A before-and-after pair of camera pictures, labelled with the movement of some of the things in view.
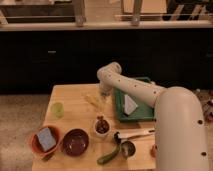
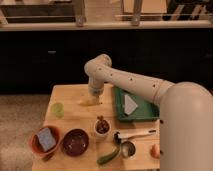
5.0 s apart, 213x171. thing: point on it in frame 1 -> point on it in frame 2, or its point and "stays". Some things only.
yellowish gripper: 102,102 -> 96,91
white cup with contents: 101,126 stays
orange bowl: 36,145 stays
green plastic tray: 141,113 stays
